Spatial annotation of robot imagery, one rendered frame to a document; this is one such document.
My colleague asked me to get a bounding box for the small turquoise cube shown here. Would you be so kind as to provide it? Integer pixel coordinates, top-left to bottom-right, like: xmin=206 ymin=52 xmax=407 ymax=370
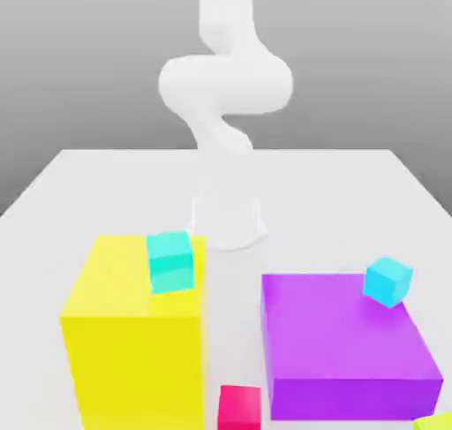
xmin=145 ymin=230 xmax=196 ymax=295

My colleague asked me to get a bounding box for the small sky blue cube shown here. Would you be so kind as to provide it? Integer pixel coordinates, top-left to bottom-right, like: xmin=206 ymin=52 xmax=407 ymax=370
xmin=362 ymin=255 xmax=415 ymax=310

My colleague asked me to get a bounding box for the small pink-red cube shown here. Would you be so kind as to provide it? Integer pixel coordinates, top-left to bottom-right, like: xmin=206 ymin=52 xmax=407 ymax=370
xmin=216 ymin=384 xmax=263 ymax=430

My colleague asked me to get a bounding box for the small lime green cube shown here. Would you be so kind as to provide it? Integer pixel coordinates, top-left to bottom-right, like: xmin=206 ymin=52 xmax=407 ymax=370
xmin=411 ymin=411 xmax=452 ymax=430

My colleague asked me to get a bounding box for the large purple box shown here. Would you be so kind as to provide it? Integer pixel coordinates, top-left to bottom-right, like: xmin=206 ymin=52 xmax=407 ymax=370
xmin=260 ymin=273 xmax=445 ymax=422

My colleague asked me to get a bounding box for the large yellow box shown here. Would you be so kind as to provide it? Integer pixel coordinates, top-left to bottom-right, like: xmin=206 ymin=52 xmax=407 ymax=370
xmin=59 ymin=234 xmax=207 ymax=430

